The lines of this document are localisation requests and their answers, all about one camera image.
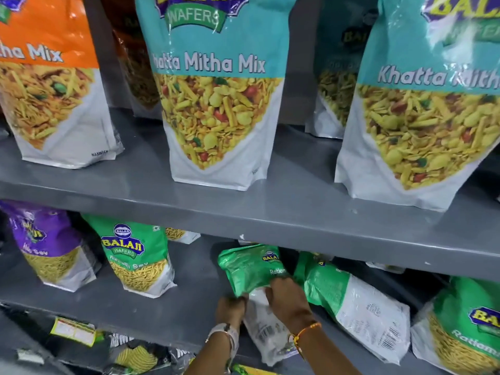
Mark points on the person's left hand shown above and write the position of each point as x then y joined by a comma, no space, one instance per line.
230,312

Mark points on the person's right hand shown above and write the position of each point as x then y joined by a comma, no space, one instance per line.
291,304

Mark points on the grey metal shelf board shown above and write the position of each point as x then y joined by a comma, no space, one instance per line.
187,304
273,206

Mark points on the green Ratlami Sev packet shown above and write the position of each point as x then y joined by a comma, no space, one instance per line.
129,249
250,269
367,308
465,331

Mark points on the green yellow chip packet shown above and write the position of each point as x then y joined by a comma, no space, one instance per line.
254,371

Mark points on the teal snack mix bag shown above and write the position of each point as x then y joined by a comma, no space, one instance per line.
218,113
422,132
336,74

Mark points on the small white shelf label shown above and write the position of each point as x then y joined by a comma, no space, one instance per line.
30,356

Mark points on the purple Aloo Sev packet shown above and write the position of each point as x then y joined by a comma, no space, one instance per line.
43,238

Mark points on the yellow green price label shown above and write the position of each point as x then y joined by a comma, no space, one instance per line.
72,331

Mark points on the person's left forearm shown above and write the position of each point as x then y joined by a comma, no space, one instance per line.
207,361

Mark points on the white wristwatch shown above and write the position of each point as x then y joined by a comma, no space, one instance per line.
218,331

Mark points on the person's right forearm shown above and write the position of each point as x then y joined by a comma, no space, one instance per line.
328,355

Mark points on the black chip packet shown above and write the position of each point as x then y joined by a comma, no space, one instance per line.
134,359
179,361

